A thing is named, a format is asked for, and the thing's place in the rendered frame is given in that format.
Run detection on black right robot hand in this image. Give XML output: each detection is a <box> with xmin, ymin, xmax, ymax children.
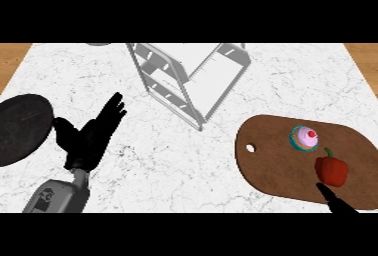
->
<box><xmin>314</xmin><ymin>182</ymin><xmax>360</xmax><ymax>214</ymax></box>

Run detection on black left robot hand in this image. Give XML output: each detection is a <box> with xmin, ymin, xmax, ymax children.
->
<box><xmin>51</xmin><ymin>91</ymin><xmax>128</xmax><ymax>173</ymax></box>

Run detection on brown wooden cutting board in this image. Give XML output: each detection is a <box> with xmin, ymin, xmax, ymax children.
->
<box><xmin>233</xmin><ymin>114</ymin><xmax>378</xmax><ymax>211</ymax></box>

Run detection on pink frosted cupcake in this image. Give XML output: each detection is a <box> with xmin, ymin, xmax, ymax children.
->
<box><xmin>287</xmin><ymin>125</ymin><xmax>320</xmax><ymax>153</ymax></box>

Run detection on red bell pepper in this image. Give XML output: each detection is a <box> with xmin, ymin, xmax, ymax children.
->
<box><xmin>314</xmin><ymin>147</ymin><xmax>349</xmax><ymax>188</ymax></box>

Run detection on black round pan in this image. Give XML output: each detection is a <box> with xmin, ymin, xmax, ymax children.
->
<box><xmin>0</xmin><ymin>93</ymin><xmax>54</xmax><ymax>168</ymax></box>

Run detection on grey tiered wire basket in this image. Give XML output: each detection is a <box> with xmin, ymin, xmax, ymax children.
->
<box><xmin>123</xmin><ymin>43</ymin><xmax>252</xmax><ymax>132</ymax></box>

